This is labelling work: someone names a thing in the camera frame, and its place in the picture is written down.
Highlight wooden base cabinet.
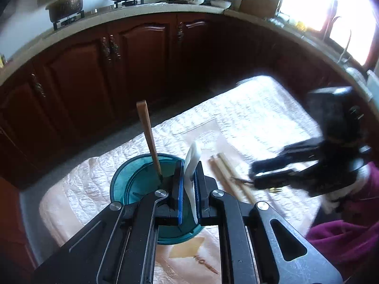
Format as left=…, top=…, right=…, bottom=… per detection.
left=207, top=13, right=372, bottom=119
left=0, top=12, right=228, bottom=190

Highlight wooden stick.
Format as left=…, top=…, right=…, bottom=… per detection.
left=136, top=100, right=163, bottom=182

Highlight teal plastic bowl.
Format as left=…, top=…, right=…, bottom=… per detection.
left=109, top=153, right=205, bottom=245

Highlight metal faucet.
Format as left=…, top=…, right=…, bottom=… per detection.
left=337, top=30, right=353, bottom=66

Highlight white spoon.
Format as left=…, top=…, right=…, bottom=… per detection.
left=184, top=140, right=202, bottom=222

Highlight window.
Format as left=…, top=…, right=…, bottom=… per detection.
left=278, top=0, right=378, bottom=67

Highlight person's right forearm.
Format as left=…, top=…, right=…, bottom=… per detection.
left=306, top=161, right=379, bottom=280

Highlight pink quilted blanket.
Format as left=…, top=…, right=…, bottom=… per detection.
left=40, top=75, right=325, bottom=284

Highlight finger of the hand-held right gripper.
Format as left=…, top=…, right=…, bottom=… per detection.
left=253, top=161, right=321, bottom=197
left=249, top=138, right=325, bottom=176

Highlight gas stove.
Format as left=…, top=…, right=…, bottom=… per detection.
left=53, top=0, right=146, bottom=31

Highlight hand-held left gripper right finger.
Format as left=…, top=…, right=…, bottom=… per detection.
left=192, top=160, right=344, bottom=284

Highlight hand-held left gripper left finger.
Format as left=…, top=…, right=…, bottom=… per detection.
left=31, top=160, right=185, bottom=284

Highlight wooden cutting board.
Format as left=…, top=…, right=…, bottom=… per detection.
left=239, top=0, right=281, bottom=19

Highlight metal cooking pot with lid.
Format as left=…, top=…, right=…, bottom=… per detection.
left=45, top=0, right=87, bottom=23

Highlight person's right hand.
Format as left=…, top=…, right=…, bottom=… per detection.
left=321, top=163, right=370, bottom=213

